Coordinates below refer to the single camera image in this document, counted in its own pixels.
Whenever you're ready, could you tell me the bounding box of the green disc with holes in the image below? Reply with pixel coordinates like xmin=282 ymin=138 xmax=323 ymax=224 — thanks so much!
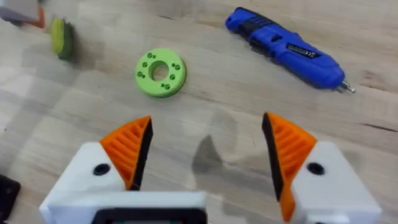
xmin=134 ymin=47 xmax=187 ymax=98

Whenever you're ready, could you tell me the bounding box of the blue electric screwdriver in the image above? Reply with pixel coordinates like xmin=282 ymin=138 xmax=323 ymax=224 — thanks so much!
xmin=224 ymin=6 xmax=356 ymax=94

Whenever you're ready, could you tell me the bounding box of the black flat plate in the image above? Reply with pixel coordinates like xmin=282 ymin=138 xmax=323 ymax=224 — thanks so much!
xmin=0 ymin=174 xmax=22 ymax=222

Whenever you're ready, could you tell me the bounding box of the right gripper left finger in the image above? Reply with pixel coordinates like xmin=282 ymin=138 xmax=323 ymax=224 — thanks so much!
xmin=39 ymin=115 xmax=154 ymax=224

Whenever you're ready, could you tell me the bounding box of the orange ribbed wedge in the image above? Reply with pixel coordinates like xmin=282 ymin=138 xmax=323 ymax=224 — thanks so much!
xmin=24 ymin=4 xmax=46 ymax=29

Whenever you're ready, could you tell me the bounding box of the green toy vegetable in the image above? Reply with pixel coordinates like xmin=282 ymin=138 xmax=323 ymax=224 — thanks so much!
xmin=50 ymin=17 xmax=75 ymax=61

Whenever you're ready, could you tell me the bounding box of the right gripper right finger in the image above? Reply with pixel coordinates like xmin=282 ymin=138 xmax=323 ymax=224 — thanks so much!
xmin=261 ymin=112 xmax=382 ymax=224

